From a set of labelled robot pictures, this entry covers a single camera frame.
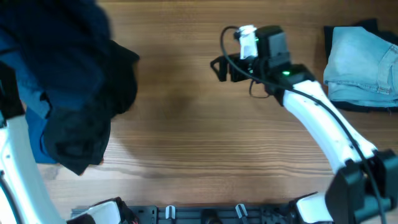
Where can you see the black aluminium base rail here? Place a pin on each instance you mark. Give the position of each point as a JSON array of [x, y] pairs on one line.
[[264, 214]]

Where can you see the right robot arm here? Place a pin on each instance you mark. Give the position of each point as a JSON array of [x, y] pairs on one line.
[[365, 179]]

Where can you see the blue t-shirt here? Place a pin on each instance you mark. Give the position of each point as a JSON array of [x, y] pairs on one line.
[[37, 140]]

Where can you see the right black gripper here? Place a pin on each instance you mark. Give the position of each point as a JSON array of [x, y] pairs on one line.
[[224, 70]]

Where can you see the folded light blue jeans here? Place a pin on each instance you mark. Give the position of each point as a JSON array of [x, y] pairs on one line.
[[360, 65]]

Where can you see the dark blue shorts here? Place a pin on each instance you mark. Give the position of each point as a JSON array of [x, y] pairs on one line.
[[58, 49]]

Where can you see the black polo shirt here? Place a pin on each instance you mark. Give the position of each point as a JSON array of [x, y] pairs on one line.
[[77, 139]]

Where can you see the folded black garment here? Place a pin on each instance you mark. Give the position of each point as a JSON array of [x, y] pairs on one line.
[[370, 25]]

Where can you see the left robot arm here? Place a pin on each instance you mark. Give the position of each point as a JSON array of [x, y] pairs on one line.
[[21, 181]]

